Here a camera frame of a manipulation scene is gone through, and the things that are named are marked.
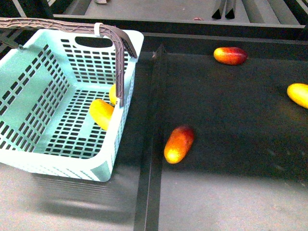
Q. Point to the yellow lemon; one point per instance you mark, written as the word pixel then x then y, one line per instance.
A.
pixel 112 94

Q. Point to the yellow mango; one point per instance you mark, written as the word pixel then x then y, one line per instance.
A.
pixel 101 112
pixel 298 93

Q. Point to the teal plastic shopping basket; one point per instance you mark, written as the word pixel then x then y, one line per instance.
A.
pixel 46 88

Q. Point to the red orange mango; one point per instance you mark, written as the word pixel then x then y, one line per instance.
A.
pixel 178 144

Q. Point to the red mango back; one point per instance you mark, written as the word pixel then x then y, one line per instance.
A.
pixel 230 55

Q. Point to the black mango tray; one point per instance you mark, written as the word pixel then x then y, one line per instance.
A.
pixel 247 169

